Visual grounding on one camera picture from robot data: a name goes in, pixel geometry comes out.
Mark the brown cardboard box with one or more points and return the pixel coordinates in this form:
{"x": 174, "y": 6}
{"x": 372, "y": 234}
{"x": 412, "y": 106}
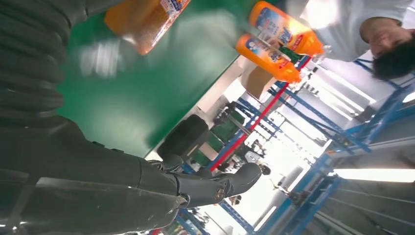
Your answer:
{"x": 259, "y": 82}

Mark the ceiling light strip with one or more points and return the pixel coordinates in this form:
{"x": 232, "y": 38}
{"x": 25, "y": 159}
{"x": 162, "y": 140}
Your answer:
{"x": 376, "y": 175}
{"x": 409, "y": 97}

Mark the green table mat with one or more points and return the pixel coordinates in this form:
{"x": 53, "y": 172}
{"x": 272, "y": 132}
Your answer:
{"x": 146, "y": 97}

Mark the person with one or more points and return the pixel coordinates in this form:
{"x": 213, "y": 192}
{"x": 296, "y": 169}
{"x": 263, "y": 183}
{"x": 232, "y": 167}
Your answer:
{"x": 350, "y": 29}

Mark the green plastic crate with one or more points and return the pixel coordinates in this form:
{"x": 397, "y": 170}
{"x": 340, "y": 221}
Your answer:
{"x": 227, "y": 129}

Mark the red rack beam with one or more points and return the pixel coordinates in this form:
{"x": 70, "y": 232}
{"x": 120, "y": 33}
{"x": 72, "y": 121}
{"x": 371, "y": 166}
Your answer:
{"x": 246, "y": 133}

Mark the black carrying case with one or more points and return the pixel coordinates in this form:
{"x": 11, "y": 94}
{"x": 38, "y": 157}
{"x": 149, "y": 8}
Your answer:
{"x": 184, "y": 136}

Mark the blue rack frame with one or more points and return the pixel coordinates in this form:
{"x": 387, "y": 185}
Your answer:
{"x": 311, "y": 112}
{"x": 311, "y": 191}

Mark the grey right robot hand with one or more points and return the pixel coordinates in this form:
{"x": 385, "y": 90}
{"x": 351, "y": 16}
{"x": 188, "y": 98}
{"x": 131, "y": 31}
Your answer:
{"x": 81, "y": 188}

